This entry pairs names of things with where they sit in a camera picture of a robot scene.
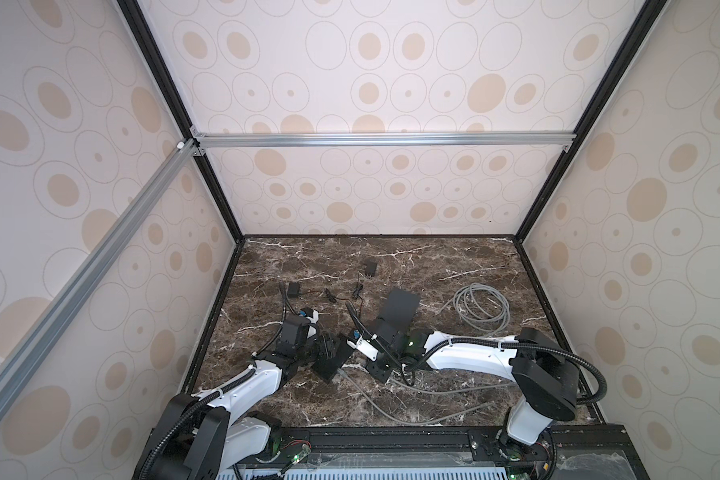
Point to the square dark grey switch box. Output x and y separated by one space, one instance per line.
399 309

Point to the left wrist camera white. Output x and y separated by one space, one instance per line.
313 317

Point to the small circuit board with LEDs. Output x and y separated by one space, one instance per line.
296 458

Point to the diagonal aluminium rail left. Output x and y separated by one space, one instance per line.
23 362

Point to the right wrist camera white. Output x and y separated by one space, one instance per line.
365 346

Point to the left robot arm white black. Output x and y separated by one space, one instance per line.
198 436

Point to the black power adapter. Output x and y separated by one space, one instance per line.
293 289
370 268

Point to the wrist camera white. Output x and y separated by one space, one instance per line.
365 346
313 317

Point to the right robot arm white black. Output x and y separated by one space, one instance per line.
553 382

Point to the horizontal aluminium rail back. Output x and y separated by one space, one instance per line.
397 139

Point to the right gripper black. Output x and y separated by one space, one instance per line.
372 371

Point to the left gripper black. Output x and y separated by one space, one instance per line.
324 345

